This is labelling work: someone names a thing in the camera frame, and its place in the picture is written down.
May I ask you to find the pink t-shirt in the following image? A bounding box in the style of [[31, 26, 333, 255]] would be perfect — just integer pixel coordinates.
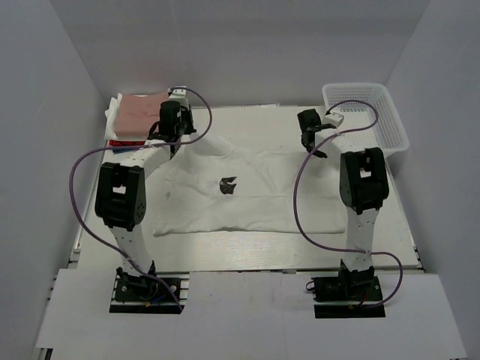
[[113, 92, 168, 140]]

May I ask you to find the white t-shirt with robot print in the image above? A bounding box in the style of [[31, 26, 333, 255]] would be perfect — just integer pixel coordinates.
[[147, 136, 347, 237]]

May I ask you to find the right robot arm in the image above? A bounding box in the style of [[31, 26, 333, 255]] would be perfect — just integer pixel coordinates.
[[297, 109, 389, 299]]

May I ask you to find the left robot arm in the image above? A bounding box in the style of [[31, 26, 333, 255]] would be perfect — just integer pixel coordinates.
[[94, 100, 196, 299]]

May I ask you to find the white folded t-shirt in stack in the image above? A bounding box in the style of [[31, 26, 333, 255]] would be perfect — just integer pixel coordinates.
[[104, 93, 123, 140]]

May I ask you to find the white plastic mesh basket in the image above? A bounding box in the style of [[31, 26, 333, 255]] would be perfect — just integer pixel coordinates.
[[322, 82, 410, 157]]

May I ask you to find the red printed folded t-shirt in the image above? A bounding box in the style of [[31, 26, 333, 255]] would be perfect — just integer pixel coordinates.
[[109, 139, 145, 147]]

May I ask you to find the navy blue folded t-shirt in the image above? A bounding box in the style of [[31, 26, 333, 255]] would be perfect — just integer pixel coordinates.
[[112, 147, 137, 154]]

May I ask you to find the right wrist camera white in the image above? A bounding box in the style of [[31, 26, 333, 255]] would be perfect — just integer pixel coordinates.
[[322, 112, 344, 128]]

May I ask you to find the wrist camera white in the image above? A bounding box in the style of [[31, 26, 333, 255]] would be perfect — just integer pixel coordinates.
[[322, 112, 344, 128], [167, 86, 189, 108]]

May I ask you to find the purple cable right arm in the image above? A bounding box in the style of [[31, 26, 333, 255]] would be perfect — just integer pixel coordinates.
[[292, 101, 404, 309]]

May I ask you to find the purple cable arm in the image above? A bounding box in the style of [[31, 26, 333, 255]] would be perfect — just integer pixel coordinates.
[[292, 101, 404, 309], [70, 86, 214, 312]]

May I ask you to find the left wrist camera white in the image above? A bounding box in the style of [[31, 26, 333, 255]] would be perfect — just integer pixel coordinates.
[[167, 86, 189, 108]]

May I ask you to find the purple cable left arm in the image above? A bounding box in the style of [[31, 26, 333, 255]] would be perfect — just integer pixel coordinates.
[[70, 86, 214, 312]]

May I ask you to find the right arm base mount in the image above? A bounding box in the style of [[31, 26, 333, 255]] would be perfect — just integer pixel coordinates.
[[305, 267, 386, 320]]

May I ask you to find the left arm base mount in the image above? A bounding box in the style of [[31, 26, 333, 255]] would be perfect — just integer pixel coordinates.
[[109, 267, 188, 315]]

